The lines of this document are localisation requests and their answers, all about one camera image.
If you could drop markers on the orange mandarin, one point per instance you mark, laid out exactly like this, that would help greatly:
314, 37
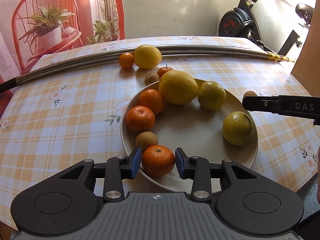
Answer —
140, 119
126, 60
152, 99
158, 161
161, 71

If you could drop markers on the beige round plate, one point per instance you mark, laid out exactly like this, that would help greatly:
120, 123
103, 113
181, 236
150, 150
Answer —
197, 131

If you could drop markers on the small brown kiwi fruit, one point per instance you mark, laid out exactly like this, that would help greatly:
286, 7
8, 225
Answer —
249, 93

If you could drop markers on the red printed backdrop curtain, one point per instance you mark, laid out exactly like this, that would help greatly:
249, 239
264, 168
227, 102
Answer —
42, 27

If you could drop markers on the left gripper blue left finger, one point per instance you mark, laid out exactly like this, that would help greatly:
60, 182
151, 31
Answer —
121, 167

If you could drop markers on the large yellow grapefruit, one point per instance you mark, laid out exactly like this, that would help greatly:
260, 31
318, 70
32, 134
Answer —
177, 87

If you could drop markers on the person's right hand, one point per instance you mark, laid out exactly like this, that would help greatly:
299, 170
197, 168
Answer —
318, 178

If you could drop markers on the long steel pole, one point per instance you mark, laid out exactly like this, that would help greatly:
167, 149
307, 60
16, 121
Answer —
113, 55

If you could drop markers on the yellow lemon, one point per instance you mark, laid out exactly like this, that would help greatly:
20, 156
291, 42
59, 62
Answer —
147, 56

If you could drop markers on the yellow-green round fruit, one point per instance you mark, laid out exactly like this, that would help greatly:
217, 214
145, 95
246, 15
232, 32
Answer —
211, 95
237, 128

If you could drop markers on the brown wooden board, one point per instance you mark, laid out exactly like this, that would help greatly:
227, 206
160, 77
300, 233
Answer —
307, 67

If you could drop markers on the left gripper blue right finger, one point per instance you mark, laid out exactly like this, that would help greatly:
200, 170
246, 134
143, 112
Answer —
188, 167

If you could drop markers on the black exercise bike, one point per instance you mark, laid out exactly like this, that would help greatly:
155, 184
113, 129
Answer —
273, 25

